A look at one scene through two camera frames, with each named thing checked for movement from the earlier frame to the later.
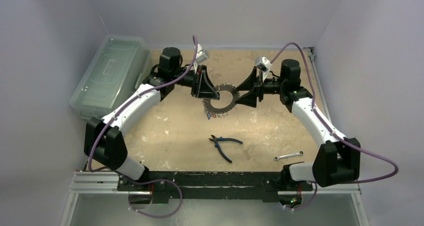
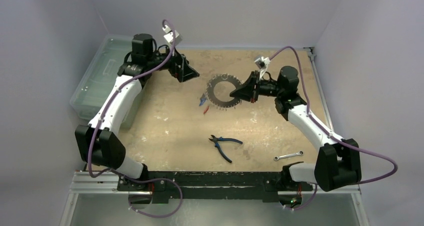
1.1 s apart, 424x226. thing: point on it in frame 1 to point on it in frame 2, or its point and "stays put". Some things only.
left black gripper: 201,86 to 185,72
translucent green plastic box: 117,65 stays put
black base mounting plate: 212,185 stays put
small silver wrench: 276,158 stays put
